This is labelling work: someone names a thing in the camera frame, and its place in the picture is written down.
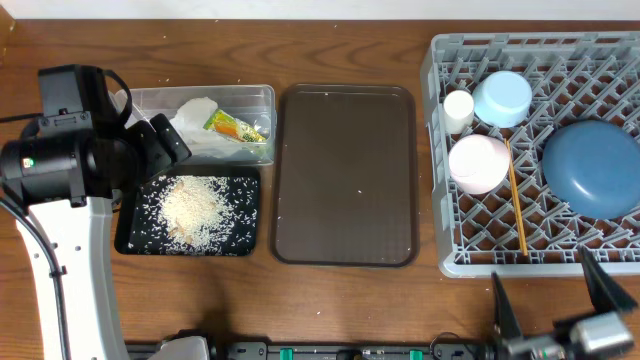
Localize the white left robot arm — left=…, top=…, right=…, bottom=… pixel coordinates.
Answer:
left=1, top=114, right=210, bottom=359

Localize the rice leftovers pile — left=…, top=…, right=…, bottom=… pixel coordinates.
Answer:
left=127, top=174, right=259, bottom=253

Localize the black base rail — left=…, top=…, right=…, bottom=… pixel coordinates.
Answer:
left=124, top=341, right=491, bottom=360

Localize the green yellow snack wrapper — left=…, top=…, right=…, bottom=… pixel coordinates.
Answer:
left=203, top=109, right=266, bottom=143

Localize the wooden chopstick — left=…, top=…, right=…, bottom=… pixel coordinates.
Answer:
left=503, top=138, right=527, bottom=256
left=505, top=139, right=529, bottom=257

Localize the clear plastic bin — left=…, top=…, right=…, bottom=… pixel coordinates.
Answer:
left=126, top=85, right=277, bottom=166

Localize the dark blue plate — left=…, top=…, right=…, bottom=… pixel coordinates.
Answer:
left=541, top=120, right=639, bottom=219

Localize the cream plastic cup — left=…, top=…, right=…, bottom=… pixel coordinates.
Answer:
left=443, top=90, right=474, bottom=134

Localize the white napkin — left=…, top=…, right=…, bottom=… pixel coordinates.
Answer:
left=170, top=97, right=238, bottom=158

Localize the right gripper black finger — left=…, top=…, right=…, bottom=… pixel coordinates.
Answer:
left=578, top=246, right=638, bottom=314
left=491, top=272, right=523, bottom=341

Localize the grey dishwasher rack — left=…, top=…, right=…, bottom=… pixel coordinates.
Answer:
left=420, top=31, right=639, bottom=278

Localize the black tray bin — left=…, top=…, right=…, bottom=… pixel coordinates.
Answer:
left=113, top=166, right=261, bottom=258

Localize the brown serving tray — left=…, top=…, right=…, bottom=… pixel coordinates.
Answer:
left=270, top=84, right=419, bottom=268

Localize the pink bowl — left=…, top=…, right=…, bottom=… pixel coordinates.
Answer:
left=448, top=134, right=510, bottom=195

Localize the light blue small bowl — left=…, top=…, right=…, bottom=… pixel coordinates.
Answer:
left=472, top=71, right=533, bottom=128

